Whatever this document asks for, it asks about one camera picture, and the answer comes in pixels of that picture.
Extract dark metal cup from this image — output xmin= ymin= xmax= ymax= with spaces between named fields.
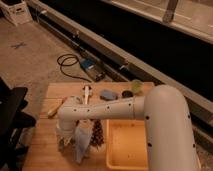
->
xmin=122 ymin=90 xmax=133 ymax=98

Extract yellow plastic bin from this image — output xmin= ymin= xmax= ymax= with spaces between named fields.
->
xmin=106 ymin=120 xmax=200 ymax=171

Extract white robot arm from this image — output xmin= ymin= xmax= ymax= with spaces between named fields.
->
xmin=56 ymin=84 xmax=200 ymax=171

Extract yellow toy banana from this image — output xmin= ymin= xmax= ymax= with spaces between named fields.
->
xmin=47 ymin=104 xmax=61 ymax=118

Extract black chair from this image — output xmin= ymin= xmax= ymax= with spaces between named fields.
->
xmin=0 ymin=77 xmax=36 ymax=171

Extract green plastic cup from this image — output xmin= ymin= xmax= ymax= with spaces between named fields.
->
xmin=131 ymin=79 xmax=142 ymax=94

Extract blue sponge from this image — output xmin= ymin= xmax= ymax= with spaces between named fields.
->
xmin=100 ymin=89 xmax=118 ymax=101

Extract silver metal fork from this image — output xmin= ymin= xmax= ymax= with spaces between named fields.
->
xmin=58 ymin=138 xmax=64 ymax=152

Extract black cable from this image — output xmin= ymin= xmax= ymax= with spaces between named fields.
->
xmin=56 ymin=53 xmax=92 ymax=83

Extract white cardboard box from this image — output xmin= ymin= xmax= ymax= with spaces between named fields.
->
xmin=0 ymin=0 xmax=32 ymax=26

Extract light blue cloth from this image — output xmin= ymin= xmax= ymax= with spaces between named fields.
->
xmin=74 ymin=126 xmax=92 ymax=164

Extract blue power box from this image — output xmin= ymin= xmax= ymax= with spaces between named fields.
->
xmin=80 ymin=59 xmax=105 ymax=82

